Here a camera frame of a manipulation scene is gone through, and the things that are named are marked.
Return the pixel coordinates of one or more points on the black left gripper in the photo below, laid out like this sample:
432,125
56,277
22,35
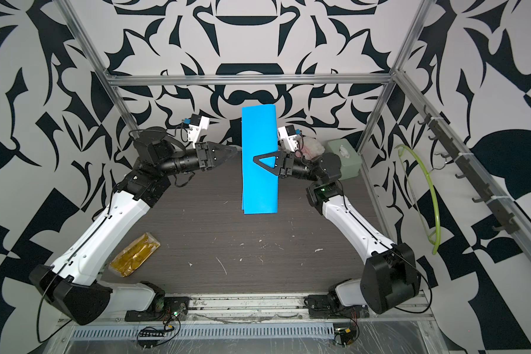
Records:
203,155

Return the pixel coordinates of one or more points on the yellow plastic packet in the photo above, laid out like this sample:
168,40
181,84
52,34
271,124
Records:
134,255

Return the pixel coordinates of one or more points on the blue rectangular paper sheet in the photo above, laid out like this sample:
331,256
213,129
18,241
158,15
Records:
259,143

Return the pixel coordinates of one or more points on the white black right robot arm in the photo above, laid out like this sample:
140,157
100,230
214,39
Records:
390,276

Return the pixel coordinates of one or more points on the white plush toy pink shirt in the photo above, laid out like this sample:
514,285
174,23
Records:
311,148

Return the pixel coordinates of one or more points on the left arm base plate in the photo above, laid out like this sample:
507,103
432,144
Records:
168,308

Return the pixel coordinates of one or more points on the black connector board left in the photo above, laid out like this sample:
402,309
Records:
151,337

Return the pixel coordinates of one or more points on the green tissue box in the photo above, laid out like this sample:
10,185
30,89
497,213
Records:
350,159

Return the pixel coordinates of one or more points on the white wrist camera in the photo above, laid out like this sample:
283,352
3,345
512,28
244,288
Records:
288,136
194,127

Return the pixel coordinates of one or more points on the black connector board right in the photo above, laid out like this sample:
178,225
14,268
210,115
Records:
344,336

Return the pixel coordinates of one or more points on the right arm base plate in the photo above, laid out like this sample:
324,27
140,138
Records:
328,307

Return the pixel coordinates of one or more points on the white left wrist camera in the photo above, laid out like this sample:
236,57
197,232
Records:
194,127

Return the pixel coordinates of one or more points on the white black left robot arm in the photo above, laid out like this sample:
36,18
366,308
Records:
70,284

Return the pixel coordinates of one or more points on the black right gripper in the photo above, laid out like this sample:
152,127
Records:
287,167

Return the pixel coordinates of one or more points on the black wall hook rack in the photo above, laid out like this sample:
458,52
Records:
471,170

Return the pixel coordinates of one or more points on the black connector board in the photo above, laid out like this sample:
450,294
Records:
344,336
151,337

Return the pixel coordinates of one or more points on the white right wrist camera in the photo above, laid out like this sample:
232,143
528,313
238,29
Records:
288,136

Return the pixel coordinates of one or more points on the white slotted cable duct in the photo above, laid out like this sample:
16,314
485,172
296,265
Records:
320,330

